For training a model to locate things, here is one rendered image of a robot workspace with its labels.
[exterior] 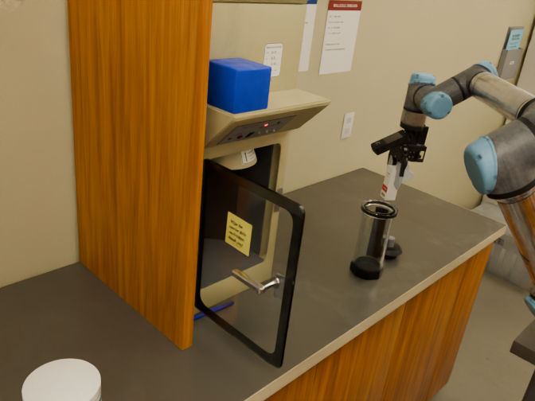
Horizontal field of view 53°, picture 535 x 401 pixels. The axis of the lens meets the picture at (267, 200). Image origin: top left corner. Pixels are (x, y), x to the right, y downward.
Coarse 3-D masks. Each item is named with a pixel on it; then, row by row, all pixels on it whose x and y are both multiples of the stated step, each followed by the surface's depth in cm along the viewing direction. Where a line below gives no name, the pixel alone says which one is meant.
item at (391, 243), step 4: (392, 236) 178; (392, 240) 176; (388, 244) 177; (392, 244) 177; (396, 244) 180; (388, 248) 176; (392, 248) 177; (396, 248) 177; (400, 248) 178; (388, 252) 175; (392, 252) 175; (396, 252) 176; (400, 252) 177; (388, 256) 176; (392, 256) 176; (396, 256) 177
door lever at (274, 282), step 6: (234, 270) 112; (234, 276) 112; (240, 276) 110; (246, 276) 110; (246, 282) 109; (252, 282) 108; (258, 282) 109; (270, 282) 109; (276, 282) 110; (252, 288) 108; (258, 288) 107; (264, 288) 107; (276, 288) 110
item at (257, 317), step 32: (224, 192) 116; (256, 192) 108; (224, 224) 118; (256, 224) 111; (288, 224) 104; (224, 256) 121; (256, 256) 113; (288, 256) 106; (224, 288) 124; (288, 288) 108; (224, 320) 127; (256, 320) 118; (288, 320) 111; (256, 352) 121
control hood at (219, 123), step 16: (272, 96) 125; (288, 96) 127; (304, 96) 129; (320, 96) 130; (208, 112) 113; (224, 112) 109; (256, 112) 112; (272, 112) 115; (288, 112) 120; (304, 112) 126; (208, 128) 114; (224, 128) 111; (288, 128) 134; (208, 144) 116; (224, 144) 121
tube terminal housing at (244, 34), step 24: (216, 24) 110; (240, 24) 115; (264, 24) 120; (288, 24) 125; (216, 48) 113; (240, 48) 117; (264, 48) 123; (288, 48) 128; (288, 72) 132; (240, 144) 129; (264, 144) 135; (288, 144) 142
